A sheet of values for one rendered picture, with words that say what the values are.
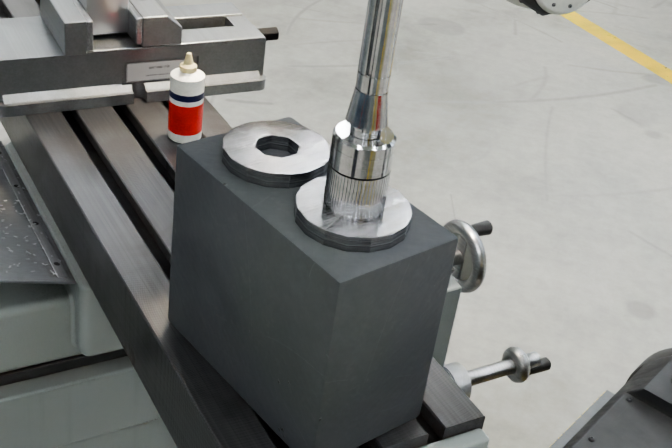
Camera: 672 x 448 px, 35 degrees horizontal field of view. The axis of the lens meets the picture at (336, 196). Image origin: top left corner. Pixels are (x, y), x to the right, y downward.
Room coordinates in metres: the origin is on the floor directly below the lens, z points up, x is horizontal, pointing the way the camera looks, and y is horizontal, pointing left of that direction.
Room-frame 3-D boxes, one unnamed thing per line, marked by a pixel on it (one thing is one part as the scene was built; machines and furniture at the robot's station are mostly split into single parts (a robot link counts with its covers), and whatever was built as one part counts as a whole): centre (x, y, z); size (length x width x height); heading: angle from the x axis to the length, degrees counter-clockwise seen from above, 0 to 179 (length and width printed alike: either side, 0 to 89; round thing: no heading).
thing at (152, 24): (1.25, 0.28, 0.99); 0.12 x 0.06 x 0.04; 31
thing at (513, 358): (1.27, -0.28, 0.48); 0.22 x 0.06 x 0.06; 123
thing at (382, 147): (0.69, -0.01, 1.16); 0.05 x 0.05 x 0.01
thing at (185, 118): (1.11, 0.19, 0.96); 0.04 x 0.04 x 0.11
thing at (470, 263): (1.37, -0.18, 0.60); 0.16 x 0.12 x 0.12; 123
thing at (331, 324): (0.72, 0.02, 1.00); 0.22 x 0.12 x 0.20; 43
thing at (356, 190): (0.69, -0.01, 1.13); 0.05 x 0.05 x 0.05
